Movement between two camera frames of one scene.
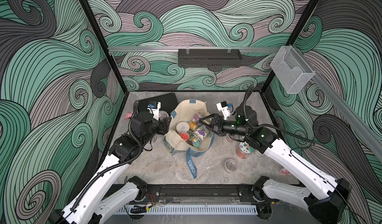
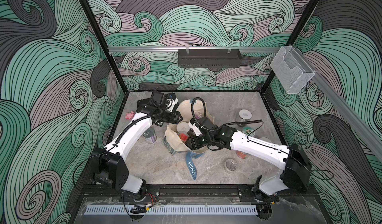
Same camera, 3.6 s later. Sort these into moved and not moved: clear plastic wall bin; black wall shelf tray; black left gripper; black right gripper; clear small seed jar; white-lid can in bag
Moved: black left gripper; black right gripper
Not moved: black wall shelf tray; clear plastic wall bin; white-lid can in bag; clear small seed jar
